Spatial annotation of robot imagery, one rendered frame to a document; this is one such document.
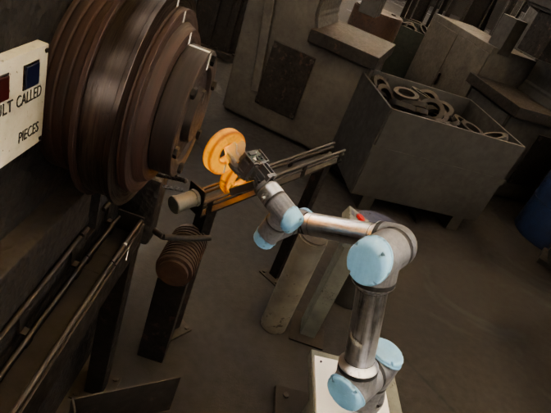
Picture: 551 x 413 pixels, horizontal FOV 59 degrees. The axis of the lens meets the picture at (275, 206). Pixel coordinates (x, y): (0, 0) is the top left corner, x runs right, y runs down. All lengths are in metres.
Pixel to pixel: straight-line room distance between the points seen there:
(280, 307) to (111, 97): 1.41
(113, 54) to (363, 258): 0.74
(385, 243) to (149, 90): 0.68
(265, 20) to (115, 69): 2.94
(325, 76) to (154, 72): 2.84
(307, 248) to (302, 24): 2.15
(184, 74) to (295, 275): 1.20
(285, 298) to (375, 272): 0.88
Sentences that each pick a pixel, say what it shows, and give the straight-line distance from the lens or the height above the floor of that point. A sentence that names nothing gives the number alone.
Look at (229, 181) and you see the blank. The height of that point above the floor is 0.72.
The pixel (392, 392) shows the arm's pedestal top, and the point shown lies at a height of 0.30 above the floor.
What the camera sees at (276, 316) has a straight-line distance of 2.13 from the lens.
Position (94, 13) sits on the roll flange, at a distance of 0.97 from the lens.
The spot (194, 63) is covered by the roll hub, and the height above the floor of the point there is 1.24.
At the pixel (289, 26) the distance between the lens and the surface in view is 3.73.
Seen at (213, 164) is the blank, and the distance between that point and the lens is 1.55.
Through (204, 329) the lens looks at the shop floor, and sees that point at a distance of 2.12.
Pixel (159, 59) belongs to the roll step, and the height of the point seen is 1.25.
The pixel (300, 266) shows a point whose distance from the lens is 1.94.
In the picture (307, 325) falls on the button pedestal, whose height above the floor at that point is 0.07.
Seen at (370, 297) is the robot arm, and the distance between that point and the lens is 1.30.
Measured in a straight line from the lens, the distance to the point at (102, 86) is 0.88.
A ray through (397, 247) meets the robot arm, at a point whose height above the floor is 0.93.
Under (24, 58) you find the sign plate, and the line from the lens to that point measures 0.85.
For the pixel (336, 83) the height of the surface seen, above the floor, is 0.58.
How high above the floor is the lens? 1.55
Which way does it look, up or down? 31 degrees down
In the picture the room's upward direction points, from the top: 22 degrees clockwise
